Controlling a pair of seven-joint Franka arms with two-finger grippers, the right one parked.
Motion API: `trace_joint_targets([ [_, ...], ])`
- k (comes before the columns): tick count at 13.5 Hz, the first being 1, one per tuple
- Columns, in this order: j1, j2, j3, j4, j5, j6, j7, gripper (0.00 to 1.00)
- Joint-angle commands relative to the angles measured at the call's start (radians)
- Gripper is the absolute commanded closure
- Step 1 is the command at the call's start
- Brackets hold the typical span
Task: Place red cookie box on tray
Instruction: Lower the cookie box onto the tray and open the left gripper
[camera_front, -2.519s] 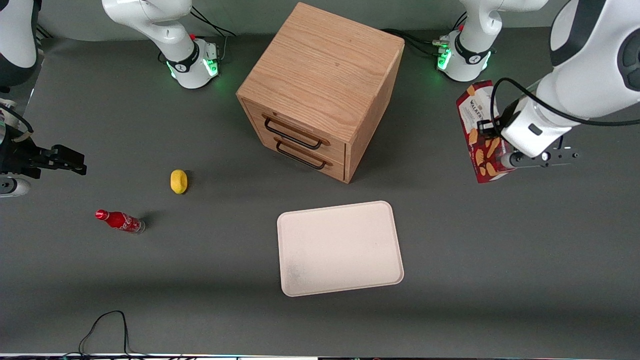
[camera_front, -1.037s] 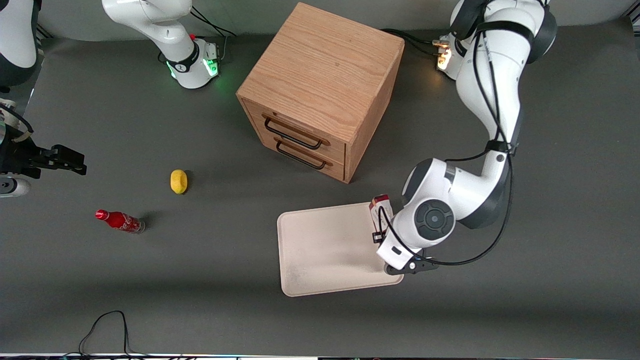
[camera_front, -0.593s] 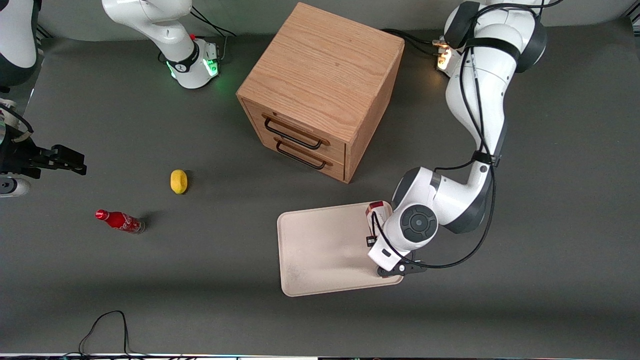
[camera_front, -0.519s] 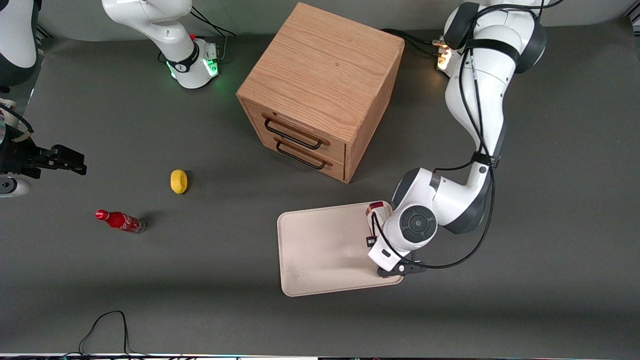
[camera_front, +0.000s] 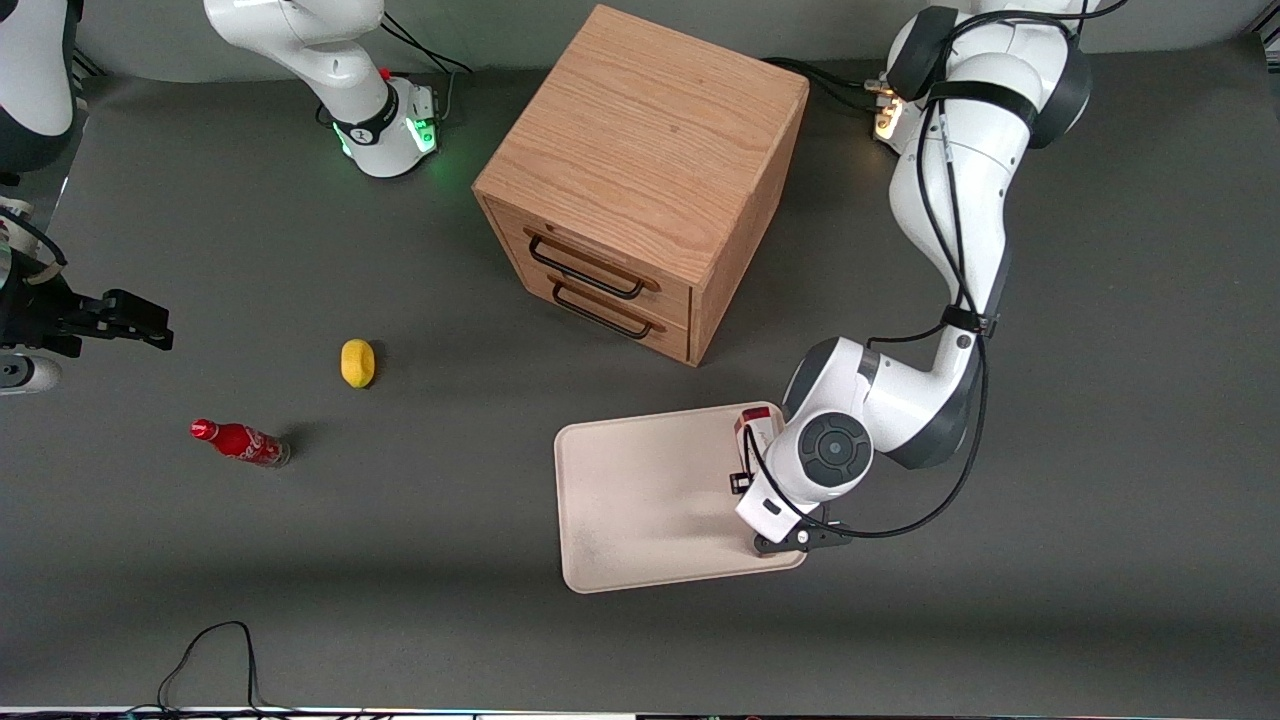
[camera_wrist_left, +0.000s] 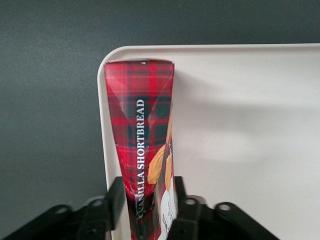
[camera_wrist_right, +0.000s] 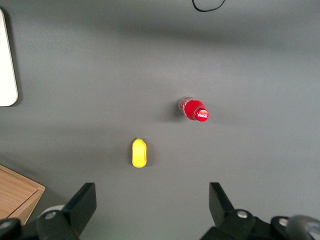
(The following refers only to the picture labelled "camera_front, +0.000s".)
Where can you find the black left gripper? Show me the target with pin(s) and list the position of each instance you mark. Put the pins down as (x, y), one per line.
(740, 476)

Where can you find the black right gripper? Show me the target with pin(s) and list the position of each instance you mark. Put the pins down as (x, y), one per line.
(38, 312)

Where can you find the red cookie box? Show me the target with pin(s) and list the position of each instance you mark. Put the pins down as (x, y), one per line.
(762, 420)

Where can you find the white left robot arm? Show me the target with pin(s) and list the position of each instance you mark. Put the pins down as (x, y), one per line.
(965, 190)

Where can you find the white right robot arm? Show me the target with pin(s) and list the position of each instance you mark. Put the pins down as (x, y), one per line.
(340, 60)

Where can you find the cream plastic tray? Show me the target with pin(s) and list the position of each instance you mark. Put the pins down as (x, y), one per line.
(660, 500)

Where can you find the red cola bottle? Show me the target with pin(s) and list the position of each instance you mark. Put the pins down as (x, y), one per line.
(240, 440)

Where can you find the wooden drawer front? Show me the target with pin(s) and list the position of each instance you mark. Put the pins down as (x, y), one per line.
(676, 338)
(678, 300)

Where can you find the yellow lemon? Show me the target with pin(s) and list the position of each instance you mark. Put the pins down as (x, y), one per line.
(357, 363)

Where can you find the wooden drawer cabinet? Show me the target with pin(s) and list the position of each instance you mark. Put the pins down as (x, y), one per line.
(650, 130)

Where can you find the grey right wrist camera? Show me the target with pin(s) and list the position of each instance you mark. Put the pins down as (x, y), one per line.
(35, 375)

